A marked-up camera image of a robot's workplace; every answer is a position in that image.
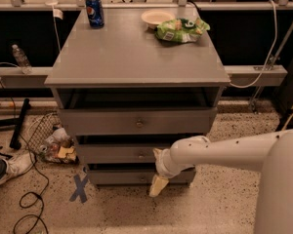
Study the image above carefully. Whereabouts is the grey top drawer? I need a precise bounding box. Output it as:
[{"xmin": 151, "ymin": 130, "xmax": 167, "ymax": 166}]
[{"xmin": 59, "ymin": 108, "xmax": 217, "ymax": 136}]

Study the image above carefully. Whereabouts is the grey drawer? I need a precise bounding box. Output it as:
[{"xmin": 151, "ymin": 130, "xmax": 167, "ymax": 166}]
[
  {"xmin": 76, "ymin": 144, "xmax": 170, "ymax": 164},
  {"xmin": 59, "ymin": 108, "xmax": 217, "ymax": 136},
  {"xmin": 87, "ymin": 169, "xmax": 196, "ymax": 186}
]

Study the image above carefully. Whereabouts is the wire basket with trash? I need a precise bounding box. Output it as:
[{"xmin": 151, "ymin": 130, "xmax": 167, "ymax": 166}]
[{"xmin": 26, "ymin": 112, "xmax": 78, "ymax": 164}]

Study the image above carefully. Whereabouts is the white hanging cable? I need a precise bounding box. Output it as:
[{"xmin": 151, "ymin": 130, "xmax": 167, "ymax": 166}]
[{"xmin": 229, "ymin": 0, "xmax": 279, "ymax": 90}]

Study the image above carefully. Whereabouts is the grey drawer cabinet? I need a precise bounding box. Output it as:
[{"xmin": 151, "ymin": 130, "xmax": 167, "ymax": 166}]
[{"xmin": 45, "ymin": 8, "xmax": 230, "ymax": 173}]

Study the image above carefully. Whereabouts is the white paper bowl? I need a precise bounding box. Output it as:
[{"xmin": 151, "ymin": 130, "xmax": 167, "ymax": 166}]
[{"xmin": 141, "ymin": 10, "xmax": 175, "ymax": 29}]

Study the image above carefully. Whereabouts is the blue Pepsi can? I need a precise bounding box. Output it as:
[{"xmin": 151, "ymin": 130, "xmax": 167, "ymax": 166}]
[{"xmin": 86, "ymin": 0, "xmax": 105, "ymax": 28}]

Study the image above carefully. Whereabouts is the blue tape X mark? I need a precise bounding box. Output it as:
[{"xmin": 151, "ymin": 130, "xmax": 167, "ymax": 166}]
[{"xmin": 69, "ymin": 175, "xmax": 88, "ymax": 203}]

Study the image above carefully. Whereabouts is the black floor cable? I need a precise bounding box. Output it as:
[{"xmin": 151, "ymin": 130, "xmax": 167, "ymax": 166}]
[{"xmin": 0, "ymin": 61, "xmax": 51, "ymax": 234}]

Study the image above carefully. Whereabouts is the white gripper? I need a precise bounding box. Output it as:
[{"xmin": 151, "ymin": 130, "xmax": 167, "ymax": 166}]
[{"xmin": 149, "ymin": 148, "xmax": 183, "ymax": 197}]

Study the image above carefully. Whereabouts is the clear plastic water bottle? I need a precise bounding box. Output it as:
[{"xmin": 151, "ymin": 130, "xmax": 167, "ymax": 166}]
[{"xmin": 12, "ymin": 44, "xmax": 32, "ymax": 75}]

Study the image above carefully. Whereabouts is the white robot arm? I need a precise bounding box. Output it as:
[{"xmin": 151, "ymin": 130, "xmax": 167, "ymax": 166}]
[{"xmin": 149, "ymin": 129, "xmax": 293, "ymax": 234}]

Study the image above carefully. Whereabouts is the white sneaker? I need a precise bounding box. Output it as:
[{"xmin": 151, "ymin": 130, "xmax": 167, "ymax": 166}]
[{"xmin": 0, "ymin": 152, "xmax": 35, "ymax": 185}]

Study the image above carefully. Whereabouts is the green chip bag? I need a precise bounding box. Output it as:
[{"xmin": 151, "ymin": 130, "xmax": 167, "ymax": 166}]
[{"xmin": 155, "ymin": 18, "xmax": 210, "ymax": 44}]

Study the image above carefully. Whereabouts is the black stand leg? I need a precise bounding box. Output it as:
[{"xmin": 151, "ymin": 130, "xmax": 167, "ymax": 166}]
[{"xmin": 0, "ymin": 98, "xmax": 30, "ymax": 150}]

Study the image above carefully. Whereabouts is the grey bottom drawer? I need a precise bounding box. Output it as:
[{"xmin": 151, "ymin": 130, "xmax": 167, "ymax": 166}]
[{"xmin": 87, "ymin": 169, "xmax": 196, "ymax": 186}]

